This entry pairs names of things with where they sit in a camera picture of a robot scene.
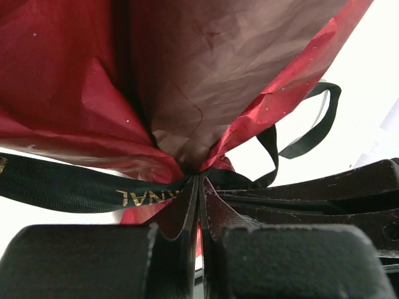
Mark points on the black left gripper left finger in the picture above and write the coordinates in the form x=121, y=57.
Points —
x=153, y=260

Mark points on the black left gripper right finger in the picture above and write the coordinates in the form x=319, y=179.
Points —
x=242, y=259

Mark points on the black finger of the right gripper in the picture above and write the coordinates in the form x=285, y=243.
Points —
x=370, y=188

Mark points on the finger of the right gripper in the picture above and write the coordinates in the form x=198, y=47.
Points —
x=381, y=227

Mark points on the dark green printed ribbon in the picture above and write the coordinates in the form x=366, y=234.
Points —
x=66, y=188

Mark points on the red paper flower wrapping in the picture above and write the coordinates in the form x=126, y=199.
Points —
x=156, y=90

